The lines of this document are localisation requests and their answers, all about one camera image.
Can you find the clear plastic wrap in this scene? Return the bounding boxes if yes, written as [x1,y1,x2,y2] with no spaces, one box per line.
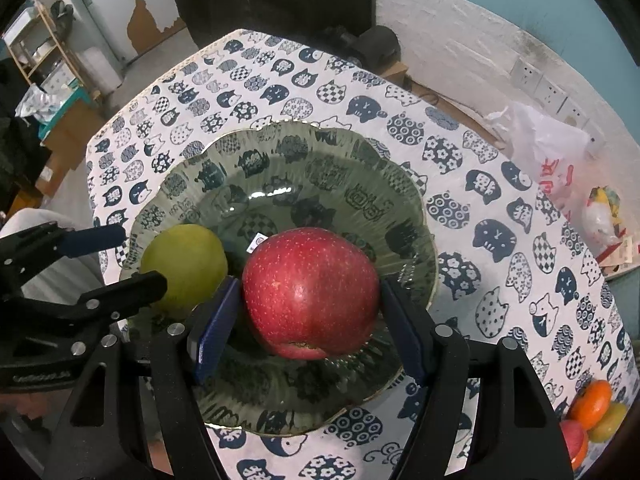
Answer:
[15,82,85,125]

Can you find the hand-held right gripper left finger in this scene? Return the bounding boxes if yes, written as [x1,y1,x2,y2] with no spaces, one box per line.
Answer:
[47,276,243,480]

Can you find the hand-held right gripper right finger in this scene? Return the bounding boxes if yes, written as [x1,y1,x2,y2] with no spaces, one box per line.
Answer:
[381,279,576,480]

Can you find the large cardboard box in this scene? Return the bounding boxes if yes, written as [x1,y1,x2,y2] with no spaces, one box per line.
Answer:
[36,94,107,197]

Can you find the green glass plate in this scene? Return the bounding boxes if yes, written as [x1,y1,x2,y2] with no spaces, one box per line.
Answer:
[118,120,440,436]

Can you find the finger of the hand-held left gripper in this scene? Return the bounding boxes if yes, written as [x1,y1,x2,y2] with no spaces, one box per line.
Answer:
[0,222,127,306]
[0,270,168,334]

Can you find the white plastic bucket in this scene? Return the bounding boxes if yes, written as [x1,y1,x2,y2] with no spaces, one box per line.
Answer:
[80,47,124,97]

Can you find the light red apple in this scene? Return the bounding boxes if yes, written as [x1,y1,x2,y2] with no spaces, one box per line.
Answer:
[559,419,590,471]

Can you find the white plastic bag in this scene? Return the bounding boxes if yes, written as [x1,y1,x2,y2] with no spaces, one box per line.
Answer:
[482,101,603,221]

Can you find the wooden shelf rack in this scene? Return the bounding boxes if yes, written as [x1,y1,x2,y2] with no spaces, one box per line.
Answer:
[2,0,82,92]

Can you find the black cylinder speaker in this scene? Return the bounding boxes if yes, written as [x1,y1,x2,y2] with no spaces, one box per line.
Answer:
[345,25,401,67]

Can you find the yellow-green apple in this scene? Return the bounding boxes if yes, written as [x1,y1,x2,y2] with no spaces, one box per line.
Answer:
[587,401,628,444]

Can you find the cat print tablecloth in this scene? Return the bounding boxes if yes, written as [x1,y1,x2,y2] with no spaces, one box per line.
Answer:
[85,27,638,480]

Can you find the small cardboard box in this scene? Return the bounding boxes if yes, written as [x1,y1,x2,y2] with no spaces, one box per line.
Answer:
[381,61,418,92]

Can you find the yellow apple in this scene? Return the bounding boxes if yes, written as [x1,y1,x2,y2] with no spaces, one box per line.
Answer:
[140,224,229,311]

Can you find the white wall socket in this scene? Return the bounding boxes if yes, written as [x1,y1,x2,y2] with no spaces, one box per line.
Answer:
[585,120,607,158]
[537,77,568,108]
[512,57,543,91]
[562,97,591,126]

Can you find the large dark red apple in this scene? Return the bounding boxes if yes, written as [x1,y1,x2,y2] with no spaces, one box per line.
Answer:
[241,226,382,361]

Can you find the colourful plastic bag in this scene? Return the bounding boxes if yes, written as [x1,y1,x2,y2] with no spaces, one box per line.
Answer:
[581,185,626,248]

